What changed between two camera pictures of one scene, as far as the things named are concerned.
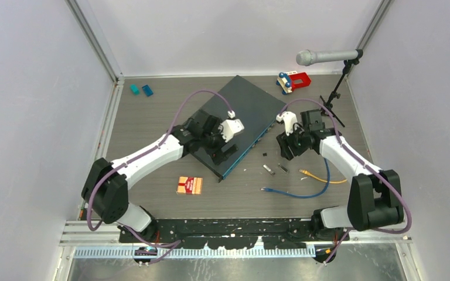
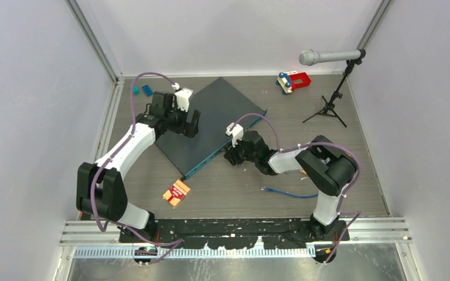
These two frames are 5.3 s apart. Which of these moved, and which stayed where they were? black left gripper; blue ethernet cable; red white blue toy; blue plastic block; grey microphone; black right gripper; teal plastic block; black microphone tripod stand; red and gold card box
Moved: black left gripper; red and gold card box; black right gripper
Stayed: blue ethernet cable; red white blue toy; grey microphone; teal plastic block; black microphone tripod stand; blue plastic block
